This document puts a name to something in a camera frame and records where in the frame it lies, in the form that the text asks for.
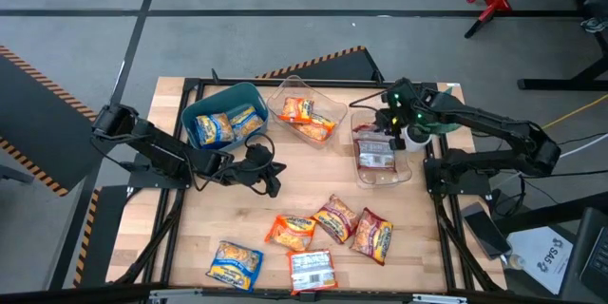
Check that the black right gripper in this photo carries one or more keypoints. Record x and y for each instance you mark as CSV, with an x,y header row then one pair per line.
x,y
404,102

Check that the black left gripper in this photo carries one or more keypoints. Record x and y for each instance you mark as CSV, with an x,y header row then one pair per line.
x,y
252,166

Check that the red Maruchan noodle packet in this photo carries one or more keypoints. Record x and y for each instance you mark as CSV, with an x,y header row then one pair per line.
x,y
375,154
365,129
336,218
373,235

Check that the orange Maruchan noodle packet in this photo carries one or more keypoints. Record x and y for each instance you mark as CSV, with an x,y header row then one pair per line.
x,y
297,109
317,129
290,232
312,271

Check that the blue Maruchan noodle packet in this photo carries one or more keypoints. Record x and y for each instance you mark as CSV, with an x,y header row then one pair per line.
x,y
214,129
235,266
247,122

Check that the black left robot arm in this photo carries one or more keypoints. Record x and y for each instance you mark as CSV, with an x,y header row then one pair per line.
x,y
157,145

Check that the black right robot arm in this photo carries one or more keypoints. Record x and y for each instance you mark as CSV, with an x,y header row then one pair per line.
x,y
499,128

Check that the green plant in white pot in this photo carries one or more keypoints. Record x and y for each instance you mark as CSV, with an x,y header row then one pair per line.
x,y
418,140

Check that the clear plastic bin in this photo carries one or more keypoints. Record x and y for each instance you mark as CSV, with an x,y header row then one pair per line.
x,y
335,107
380,178

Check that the black hazard-striped ramp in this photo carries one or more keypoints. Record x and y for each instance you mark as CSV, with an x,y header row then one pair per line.
x,y
342,66

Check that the teal plastic bin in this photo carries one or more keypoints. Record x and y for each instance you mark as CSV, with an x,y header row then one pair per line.
x,y
209,104

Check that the black smartphone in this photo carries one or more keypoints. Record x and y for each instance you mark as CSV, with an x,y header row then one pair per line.
x,y
484,230

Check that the black hazard-edged floor plate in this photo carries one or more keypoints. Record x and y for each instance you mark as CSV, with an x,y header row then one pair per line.
x,y
102,237

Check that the white printed paper sheet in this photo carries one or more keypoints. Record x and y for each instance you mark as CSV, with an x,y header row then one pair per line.
x,y
541,256

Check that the person's shoe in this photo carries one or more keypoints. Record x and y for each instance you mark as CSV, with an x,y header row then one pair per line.
x,y
596,24

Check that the black laptop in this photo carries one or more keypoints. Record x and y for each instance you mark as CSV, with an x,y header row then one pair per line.
x,y
589,256

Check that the black hazard-striped platform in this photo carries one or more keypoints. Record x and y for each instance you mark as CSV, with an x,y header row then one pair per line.
x,y
38,119

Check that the silver metal bracket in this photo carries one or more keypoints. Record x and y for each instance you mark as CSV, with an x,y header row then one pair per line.
x,y
439,299
176,293

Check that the black desk frame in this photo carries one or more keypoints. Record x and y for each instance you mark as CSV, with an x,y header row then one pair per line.
x,y
560,83

